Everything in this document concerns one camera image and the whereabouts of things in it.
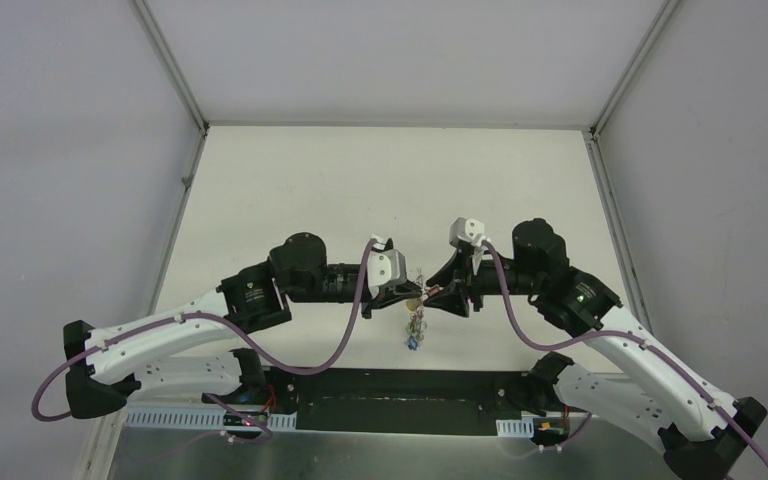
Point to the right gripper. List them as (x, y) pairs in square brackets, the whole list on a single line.
[(465, 267)]

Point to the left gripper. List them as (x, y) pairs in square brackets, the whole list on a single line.
[(369, 296)]

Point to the metal keyring plate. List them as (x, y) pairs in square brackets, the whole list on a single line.
[(416, 325)]

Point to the red tag key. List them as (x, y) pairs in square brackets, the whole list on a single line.
[(424, 295)]

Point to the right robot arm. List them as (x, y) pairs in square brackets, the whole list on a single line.
[(609, 365)]

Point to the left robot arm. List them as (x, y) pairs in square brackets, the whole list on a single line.
[(204, 345)]

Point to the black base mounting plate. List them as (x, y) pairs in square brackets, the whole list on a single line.
[(467, 403)]

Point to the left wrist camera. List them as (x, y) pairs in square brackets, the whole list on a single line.
[(384, 265)]

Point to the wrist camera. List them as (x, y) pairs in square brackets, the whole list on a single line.
[(384, 265), (472, 232)]

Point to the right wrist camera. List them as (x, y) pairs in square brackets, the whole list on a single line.
[(472, 232)]

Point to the aluminium front rail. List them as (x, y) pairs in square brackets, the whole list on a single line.
[(570, 383)]

